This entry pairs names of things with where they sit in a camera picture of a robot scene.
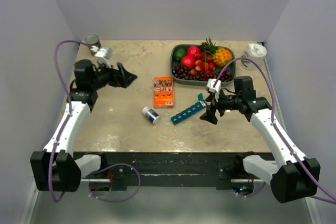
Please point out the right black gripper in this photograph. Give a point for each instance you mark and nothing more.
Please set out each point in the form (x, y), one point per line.
(209, 115)

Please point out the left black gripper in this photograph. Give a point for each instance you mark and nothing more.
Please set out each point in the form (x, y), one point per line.
(121, 78)

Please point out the teal weekly pill organizer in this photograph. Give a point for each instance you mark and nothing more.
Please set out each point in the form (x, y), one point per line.
(190, 111)

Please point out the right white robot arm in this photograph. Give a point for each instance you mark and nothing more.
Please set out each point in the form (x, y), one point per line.
(291, 175)

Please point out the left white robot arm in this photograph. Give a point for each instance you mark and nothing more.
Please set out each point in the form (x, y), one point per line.
(54, 168)

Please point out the orange cardboard box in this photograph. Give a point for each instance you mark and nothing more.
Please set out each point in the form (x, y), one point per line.
(163, 92)

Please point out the grey fruit tray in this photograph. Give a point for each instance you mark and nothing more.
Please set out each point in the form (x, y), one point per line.
(226, 75)

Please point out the red cherry cluster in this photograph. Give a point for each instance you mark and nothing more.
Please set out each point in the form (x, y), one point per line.
(203, 64)

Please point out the white blue pill bottle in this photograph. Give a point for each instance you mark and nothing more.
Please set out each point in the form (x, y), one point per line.
(150, 115)

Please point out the dark grape bunch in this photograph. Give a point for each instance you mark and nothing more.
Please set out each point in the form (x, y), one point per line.
(182, 73)

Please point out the tin can yellow label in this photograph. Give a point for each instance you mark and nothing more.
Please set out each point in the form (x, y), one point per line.
(93, 43)

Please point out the red apple lower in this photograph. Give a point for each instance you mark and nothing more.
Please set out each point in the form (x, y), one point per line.
(188, 61)

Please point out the red apple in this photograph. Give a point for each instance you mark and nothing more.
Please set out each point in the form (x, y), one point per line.
(188, 61)
(193, 50)

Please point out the small pineapple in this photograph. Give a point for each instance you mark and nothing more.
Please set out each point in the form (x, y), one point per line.
(221, 56)

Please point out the red apple upper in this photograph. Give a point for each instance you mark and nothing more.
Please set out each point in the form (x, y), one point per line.
(193, 50)

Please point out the green lime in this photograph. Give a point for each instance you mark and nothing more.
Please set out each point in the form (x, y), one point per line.
(179, 54)

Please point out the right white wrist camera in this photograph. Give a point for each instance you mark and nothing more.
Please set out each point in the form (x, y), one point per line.
(213, 86)

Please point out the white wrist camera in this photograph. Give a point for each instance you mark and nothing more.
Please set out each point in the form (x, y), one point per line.
(213, 86)
(102, 55)

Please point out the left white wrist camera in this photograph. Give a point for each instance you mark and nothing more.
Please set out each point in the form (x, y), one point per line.
(102, 55)

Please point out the aluminium rail frame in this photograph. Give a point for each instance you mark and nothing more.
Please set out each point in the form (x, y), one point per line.
(30, 204)

